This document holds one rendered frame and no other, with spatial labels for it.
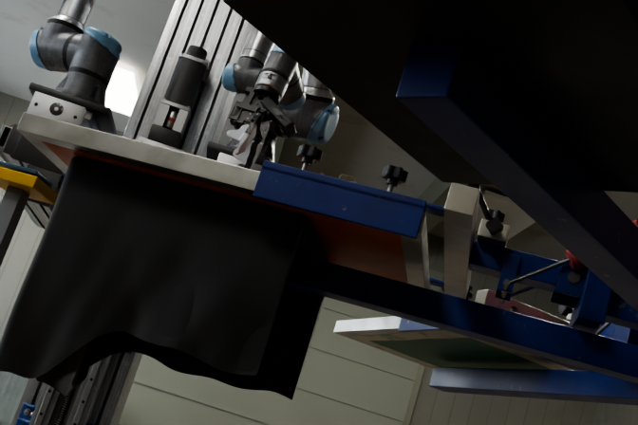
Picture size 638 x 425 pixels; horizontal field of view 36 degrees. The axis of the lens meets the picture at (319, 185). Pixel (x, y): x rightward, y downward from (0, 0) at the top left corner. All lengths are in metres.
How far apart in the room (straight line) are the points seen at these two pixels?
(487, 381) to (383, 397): 7.96
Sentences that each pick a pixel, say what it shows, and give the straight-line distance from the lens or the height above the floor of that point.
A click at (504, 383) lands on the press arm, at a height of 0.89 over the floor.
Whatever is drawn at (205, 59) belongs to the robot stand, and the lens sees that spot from 2.91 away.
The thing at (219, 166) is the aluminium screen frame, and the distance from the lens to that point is 1.77.
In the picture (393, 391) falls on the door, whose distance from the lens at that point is 10.69.
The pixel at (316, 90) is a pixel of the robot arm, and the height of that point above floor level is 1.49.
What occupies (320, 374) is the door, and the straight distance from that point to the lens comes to 10.57.
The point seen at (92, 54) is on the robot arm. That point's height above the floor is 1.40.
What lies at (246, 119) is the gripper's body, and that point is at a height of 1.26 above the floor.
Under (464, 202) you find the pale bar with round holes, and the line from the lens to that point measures 1.65.
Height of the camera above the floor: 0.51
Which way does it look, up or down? 16 degrees up
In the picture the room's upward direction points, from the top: 18 degrees clockwise
